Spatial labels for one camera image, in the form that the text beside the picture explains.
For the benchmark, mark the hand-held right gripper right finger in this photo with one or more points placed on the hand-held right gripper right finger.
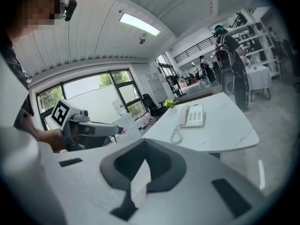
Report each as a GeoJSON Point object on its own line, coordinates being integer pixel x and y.
{"type": "Point", "coordinates": [199, 172]}

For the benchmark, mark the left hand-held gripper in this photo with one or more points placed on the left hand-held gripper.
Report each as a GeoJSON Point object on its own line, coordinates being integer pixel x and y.
{"type": "Point", "coordinates": [98, 129]}

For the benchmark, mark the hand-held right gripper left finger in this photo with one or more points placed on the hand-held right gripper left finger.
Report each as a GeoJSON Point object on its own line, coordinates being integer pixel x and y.
{"type": "Point", "coordinates": [84, 184]}

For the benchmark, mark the white telephone base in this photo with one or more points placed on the white telephone base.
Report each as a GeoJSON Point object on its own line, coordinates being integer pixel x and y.
{"type": "Point", "coordinates": [195, 116]}

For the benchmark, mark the white telephone handset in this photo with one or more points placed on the white telephone handset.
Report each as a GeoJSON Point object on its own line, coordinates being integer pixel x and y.
{"type": "Point", "coordinates": [183, 115]}

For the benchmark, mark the person's left hand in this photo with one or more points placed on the person's left hand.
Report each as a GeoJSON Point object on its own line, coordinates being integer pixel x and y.
{"type": "Point", "coordinates": [55, 139]}

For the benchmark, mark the white low cabinet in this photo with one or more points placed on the white low cabinet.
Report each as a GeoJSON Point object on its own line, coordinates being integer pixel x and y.
{"type": "Point", "coordinates": [129, 125]}

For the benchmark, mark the black office chair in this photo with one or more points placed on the black office chair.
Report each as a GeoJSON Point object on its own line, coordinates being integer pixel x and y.
{"type": "Point", "coordinates": [150, 103]}

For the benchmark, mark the black framed window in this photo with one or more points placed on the black framed window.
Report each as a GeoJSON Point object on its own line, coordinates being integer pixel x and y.
{"type": "Point", "coordinates": [93, 95]}

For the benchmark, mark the small green potted plant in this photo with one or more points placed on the small green potted plant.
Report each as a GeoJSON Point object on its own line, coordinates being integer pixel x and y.
{"type": "Point", "coordinates": [170, 103]}

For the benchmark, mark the white locker cabinet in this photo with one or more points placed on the white locker cabinet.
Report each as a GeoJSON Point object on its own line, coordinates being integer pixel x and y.
{"type": "Point", "coordinates": [158, 88]}

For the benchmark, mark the round ceiling sensor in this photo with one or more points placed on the round ceiling sensor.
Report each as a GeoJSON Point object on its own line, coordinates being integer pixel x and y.
{"type": "Point", "coordinates": [142, 40]}

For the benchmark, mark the rectangular ceiling light panel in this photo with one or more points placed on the rectangular ceiling light panel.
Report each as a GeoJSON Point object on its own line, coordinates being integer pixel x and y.
{"type": "Point", "coordinates": [140, 23]}

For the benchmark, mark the black balcony railing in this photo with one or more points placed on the black balcony railing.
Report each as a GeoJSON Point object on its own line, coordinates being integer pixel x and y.
{"type": "Point", "coordinates": [194, 49]}

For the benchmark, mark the table with white cloth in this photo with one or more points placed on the table with white cloth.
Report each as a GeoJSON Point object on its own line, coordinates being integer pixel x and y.
{"type": "Point", "coordinates": [259, 77]}

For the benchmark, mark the person's dark shirt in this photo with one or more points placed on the person's dark shirt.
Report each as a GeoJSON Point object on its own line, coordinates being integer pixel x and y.
{"type": "Point", "coordinates": [16, 78]}

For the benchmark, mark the white shelf unit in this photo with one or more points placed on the white shelf unit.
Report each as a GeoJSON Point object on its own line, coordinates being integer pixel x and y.
{"type": "Point", "coordinates": [256, 46]}

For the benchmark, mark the person's head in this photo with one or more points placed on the person's head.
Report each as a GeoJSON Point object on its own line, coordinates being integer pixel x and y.
{"type": "Point", "coordinates": [30, 8]}

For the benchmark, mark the black head-worn camera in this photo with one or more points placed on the black head-worn camera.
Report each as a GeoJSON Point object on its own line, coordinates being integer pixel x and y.
{"type": "Point", "coordinates": [69, 8]}

